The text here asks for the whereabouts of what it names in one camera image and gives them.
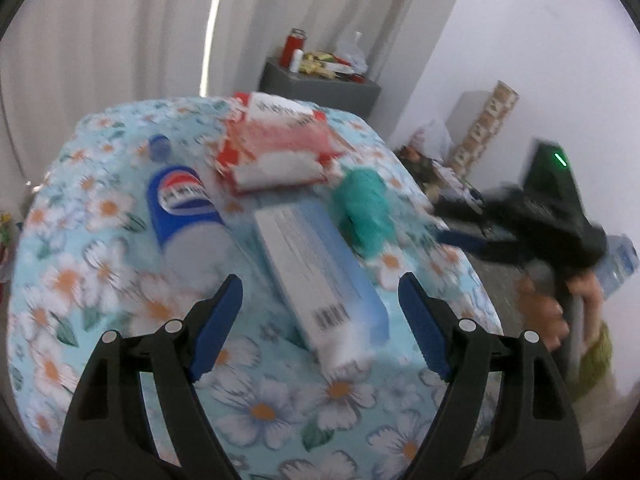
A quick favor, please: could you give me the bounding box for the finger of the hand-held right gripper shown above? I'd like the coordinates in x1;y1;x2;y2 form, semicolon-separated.
432;227;523;263
431;187;501;223

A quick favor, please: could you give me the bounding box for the clear bottle with blue label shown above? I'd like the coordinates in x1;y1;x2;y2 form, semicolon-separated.
146;134;241;281

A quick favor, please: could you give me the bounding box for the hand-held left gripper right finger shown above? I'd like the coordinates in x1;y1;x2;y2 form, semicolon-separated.
398;272;587;480

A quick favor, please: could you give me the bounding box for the large blue water jug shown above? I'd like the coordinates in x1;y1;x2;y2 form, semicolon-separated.
595;234;640;301

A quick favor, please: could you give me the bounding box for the white blue carton box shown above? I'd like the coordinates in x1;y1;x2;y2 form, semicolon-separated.
252;199;391;368

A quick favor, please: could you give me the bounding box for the teal mesh scrubber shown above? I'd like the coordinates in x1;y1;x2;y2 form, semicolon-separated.
327;167;401;256

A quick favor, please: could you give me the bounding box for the grey cabinet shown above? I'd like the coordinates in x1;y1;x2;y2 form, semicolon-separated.
260;60;382;121

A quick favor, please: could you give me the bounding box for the person's right hand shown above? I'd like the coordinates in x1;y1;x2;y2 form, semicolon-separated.
517;272;603;353

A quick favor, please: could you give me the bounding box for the red thermos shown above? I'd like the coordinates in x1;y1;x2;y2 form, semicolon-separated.
281;28;307;70

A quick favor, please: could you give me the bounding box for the white plastic shopping bag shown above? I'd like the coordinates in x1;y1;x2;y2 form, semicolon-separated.
412;119;453;161

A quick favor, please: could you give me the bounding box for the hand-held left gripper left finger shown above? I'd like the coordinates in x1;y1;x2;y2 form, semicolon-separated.
56;274;244;480

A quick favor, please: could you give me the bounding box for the pile of snack packets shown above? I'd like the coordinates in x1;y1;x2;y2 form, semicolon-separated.
302;50;353;78

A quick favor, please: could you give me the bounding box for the tall tile-patterned box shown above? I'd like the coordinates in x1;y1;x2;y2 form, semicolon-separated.
450;80;520;171

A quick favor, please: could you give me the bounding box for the white curtain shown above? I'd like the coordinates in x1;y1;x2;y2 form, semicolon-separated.
0;0;473;171

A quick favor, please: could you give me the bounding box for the red white snack bag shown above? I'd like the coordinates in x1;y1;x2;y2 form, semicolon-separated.
215;91;348;196

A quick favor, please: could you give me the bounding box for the blue floral blanket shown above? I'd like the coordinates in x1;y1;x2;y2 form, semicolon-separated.
10;95;503;480

